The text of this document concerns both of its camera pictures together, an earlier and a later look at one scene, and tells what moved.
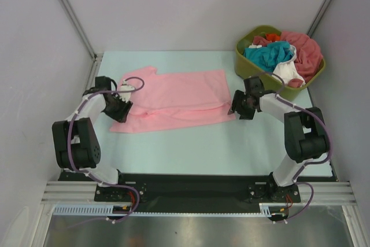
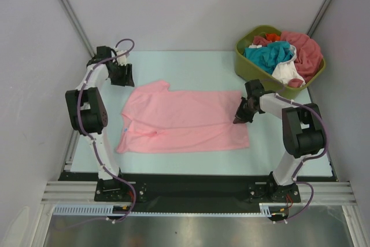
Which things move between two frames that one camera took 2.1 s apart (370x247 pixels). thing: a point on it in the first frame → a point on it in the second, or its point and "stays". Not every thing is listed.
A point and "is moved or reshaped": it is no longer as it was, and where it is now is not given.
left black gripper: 120,116 → 127,78
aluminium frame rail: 84,191 stays
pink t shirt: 176,99 is moved or reshaped
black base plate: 196,188 stays
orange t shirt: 273,37 stays
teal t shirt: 267,56 stays
